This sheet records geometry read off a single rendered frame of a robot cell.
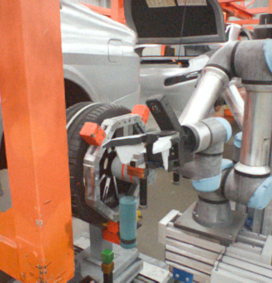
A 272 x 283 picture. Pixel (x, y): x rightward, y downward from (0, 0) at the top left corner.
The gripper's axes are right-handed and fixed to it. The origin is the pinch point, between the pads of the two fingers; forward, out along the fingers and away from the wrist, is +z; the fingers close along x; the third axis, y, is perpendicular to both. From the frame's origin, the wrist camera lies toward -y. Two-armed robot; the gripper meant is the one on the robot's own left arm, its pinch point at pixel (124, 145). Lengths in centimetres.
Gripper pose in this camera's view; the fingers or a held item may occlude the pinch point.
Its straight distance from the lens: 60.8
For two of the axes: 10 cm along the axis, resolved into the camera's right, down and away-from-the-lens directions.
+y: 0.9, 9.8, 1.6
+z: -7.2, 1.8, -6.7
